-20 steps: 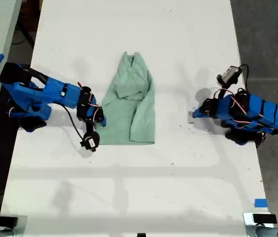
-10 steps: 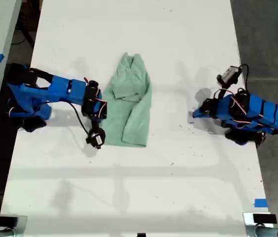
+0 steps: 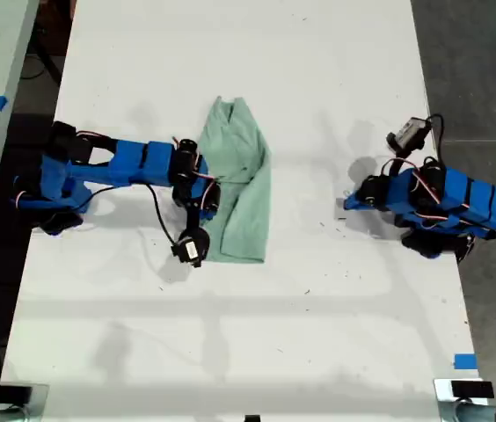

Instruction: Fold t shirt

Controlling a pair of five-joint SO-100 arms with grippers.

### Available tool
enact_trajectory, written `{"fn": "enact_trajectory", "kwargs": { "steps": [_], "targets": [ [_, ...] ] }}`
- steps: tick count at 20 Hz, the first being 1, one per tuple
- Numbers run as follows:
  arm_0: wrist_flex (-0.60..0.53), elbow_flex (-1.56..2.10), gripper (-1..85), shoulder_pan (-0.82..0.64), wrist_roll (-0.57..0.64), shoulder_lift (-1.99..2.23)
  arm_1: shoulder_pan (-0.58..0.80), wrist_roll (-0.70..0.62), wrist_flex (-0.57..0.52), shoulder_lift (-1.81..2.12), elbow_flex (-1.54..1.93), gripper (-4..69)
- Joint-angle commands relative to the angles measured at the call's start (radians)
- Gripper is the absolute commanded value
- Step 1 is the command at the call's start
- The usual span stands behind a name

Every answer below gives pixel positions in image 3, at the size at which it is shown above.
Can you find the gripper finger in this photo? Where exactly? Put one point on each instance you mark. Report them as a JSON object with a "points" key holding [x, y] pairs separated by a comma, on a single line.
{"points": [[353, 198], [364, 207]]}

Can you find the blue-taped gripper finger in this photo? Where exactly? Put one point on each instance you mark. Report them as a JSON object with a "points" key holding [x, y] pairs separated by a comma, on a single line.
{"points": [[207, 214]]}

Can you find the pale green T-shirt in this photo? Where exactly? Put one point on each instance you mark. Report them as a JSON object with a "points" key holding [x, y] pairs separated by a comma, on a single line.
{"points": [[243, 198]]}

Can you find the blue and black arm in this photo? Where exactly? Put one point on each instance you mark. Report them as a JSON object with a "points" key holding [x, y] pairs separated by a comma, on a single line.
{"points": [[472, 198], [138, 160]]}

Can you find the small blue tape square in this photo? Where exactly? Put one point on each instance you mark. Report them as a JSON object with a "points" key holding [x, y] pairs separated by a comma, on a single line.
{"points": [[465, 361]]}

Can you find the small black block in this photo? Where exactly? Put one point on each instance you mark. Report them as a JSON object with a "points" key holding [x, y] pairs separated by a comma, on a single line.
{"points": [[252, 418]]}

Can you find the short black camera stalk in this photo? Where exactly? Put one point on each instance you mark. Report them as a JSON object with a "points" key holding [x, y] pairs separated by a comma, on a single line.
{"points": [[399, 160], [191, 217]]}

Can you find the black camera box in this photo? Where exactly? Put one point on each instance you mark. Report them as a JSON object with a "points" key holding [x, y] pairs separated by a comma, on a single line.
{"points": [[408, 134], [191, 248]]}

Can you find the silver bracket with black block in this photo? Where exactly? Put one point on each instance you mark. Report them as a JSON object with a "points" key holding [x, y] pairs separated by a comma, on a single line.
{"points": [[19, 394], [468, 390]]}

